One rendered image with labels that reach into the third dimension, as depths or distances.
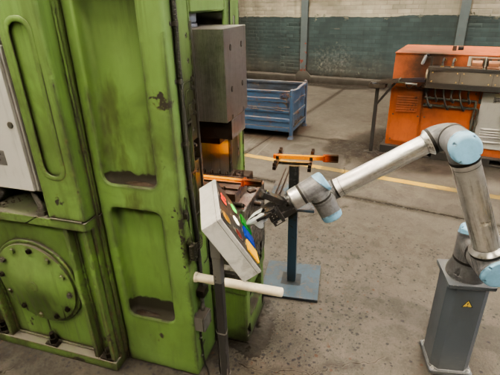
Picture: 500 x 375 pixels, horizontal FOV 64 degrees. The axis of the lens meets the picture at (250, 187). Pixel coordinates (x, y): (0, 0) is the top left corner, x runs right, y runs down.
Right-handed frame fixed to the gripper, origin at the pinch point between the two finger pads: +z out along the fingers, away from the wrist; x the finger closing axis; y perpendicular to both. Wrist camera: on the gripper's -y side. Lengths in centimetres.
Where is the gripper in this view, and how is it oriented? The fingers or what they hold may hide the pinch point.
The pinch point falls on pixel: (248, 221)
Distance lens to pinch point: 170.7
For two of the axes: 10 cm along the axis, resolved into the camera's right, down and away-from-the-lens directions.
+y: 5.2, 7.4, 4.3
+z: -8.5, 5.2, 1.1
